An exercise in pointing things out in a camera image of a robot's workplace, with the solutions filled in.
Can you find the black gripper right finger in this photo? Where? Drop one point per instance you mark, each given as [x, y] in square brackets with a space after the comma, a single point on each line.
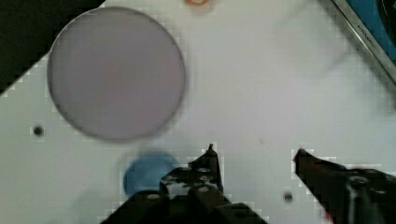
[349, 196]

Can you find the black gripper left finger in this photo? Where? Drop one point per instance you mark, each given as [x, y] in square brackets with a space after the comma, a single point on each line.
[186, 195]

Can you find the blue cup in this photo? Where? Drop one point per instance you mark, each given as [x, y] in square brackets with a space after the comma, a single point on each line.
[146, 172]

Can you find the lilac round plate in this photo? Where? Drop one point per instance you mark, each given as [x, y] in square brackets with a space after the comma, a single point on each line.
[116, 74]

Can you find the orange slice toy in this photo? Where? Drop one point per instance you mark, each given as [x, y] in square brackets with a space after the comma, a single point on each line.
[197, 2]

